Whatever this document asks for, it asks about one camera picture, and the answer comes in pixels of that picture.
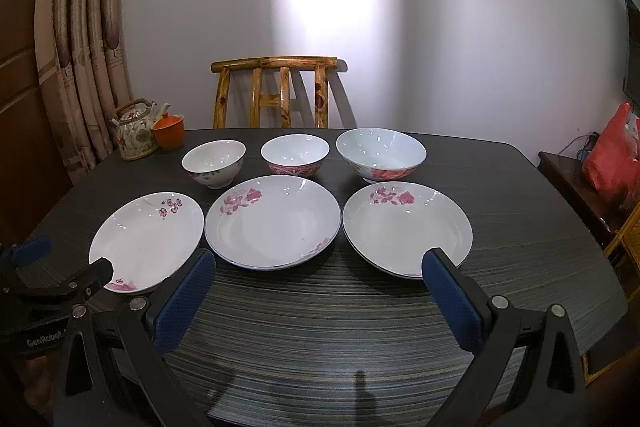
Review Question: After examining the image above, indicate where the brown wooden wardrobe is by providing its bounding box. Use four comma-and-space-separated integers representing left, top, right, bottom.
0, 0, 76, 248

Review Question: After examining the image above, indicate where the small white bowl dark floral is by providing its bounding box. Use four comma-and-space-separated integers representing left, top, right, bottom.
181, 140, 247, 190

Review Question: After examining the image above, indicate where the black television screen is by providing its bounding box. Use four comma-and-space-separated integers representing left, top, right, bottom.
621, 0, 640, 105

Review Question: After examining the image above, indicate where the orange lidded cup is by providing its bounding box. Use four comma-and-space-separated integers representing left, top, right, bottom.
150, 113, 186, 152

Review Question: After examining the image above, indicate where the yellow wooden furniture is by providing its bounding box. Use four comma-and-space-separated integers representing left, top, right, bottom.
585, 202, 640, 383

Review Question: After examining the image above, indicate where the red plastic bag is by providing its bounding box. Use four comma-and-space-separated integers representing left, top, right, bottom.
581, 102, 640, 208

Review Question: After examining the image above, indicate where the pink patterned bowl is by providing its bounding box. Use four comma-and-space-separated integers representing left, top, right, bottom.
260, 134, 330, 178

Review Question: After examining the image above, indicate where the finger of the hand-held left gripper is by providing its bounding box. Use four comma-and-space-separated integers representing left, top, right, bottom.
0, 236, 52, 294
10, 258, 115, 309

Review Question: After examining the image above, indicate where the beige patterned curtain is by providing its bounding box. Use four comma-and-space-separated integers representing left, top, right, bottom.
35, 0, 135, 172

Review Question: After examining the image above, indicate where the white plate purple flower print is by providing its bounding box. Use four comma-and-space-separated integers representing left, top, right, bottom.
89, 192, 205, 295

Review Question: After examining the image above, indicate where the white plate pink rose print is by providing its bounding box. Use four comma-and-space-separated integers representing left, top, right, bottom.
204, 175, 342, 270
342, 183, 474, 279

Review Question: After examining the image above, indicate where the large white bowl red rose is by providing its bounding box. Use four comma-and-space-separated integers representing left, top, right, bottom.
335, 128, 428, 184

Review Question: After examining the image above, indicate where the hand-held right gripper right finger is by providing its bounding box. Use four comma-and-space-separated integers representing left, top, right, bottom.
421, 248, 588, 427

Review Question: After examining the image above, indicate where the dark wooden side cabinet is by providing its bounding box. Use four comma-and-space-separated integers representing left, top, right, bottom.
537, 151, 640, 248

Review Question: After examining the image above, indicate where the blue cable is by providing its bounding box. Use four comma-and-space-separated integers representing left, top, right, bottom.
560, 133, 601, 160

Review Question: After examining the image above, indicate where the wooden chair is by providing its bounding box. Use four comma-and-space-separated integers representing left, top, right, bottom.
210, 55, 348, 130

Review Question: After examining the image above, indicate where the floral ceramic teapot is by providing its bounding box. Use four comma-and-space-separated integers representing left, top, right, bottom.
110, 98, 159, 162

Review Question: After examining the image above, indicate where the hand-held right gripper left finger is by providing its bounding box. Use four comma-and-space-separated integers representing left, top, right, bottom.
52, 248, 217, 427

